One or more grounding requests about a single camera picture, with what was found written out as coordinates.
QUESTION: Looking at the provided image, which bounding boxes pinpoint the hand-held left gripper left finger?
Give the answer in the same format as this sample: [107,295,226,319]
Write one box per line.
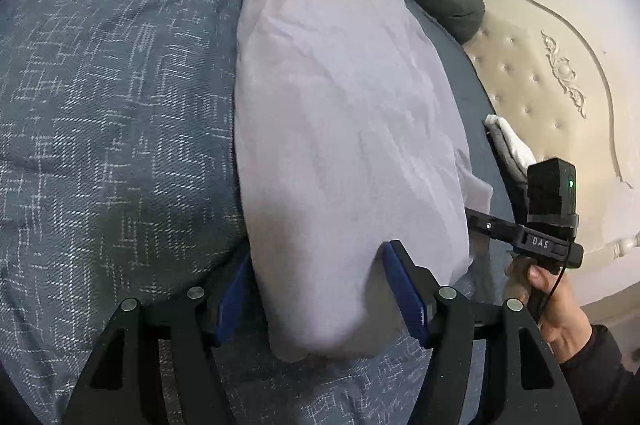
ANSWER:
[62,254,254,425]

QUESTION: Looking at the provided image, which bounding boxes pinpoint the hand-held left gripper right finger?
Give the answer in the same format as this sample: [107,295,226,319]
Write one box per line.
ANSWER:
[382,240,583,425]

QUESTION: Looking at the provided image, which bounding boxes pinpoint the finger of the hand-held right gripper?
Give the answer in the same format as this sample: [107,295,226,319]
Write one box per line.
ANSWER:
[465,207,521,251]

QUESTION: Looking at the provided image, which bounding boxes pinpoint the grey jacket with black trim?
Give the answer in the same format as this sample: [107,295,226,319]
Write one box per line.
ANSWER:
[234,0,494,364]

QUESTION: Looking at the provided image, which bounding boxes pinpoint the person's right forearm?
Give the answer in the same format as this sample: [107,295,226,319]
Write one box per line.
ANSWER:
[557,325,640,425]

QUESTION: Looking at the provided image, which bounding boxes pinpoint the folded white clothes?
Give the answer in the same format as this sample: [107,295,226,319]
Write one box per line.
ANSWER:
[484,114,537,179]

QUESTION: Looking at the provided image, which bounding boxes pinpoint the person's right hand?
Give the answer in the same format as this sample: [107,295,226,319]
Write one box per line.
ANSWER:
[505,255,593,363]

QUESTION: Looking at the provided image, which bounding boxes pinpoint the cream tufted headboard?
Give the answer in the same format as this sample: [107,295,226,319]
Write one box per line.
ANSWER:
[457,0,640,306]

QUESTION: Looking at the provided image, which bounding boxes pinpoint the black cable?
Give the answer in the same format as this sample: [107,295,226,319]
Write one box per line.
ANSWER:
[537,245,572,322]

